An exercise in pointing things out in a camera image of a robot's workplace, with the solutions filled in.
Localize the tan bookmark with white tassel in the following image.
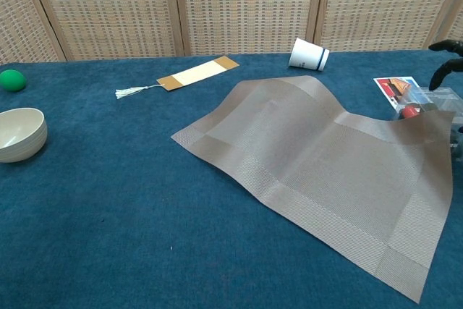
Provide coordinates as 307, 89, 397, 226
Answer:
115, 55, 240, 100

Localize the colourful picture card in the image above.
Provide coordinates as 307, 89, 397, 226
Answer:
373, 75, 420, 110

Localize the clear box with red parts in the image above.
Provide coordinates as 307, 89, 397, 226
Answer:
392, 86, 463, 161

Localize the white paper cup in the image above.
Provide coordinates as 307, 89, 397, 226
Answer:
288, 37, 331, 72

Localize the blue table cloth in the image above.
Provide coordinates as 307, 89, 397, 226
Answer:
0, 49, 463, 309

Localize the green ball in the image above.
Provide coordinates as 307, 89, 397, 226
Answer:
0, 69, 27, 93

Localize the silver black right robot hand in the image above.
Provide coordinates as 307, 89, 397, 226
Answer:
428, 39, 463, 91

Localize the brown woven placemat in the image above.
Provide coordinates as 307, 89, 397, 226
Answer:
170, 75, 456, 305

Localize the beige round bowl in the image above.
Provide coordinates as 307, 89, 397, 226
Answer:
0, 107, 48, 164

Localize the woven wooden folding screen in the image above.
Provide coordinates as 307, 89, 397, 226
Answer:
0, 0, 463, 65

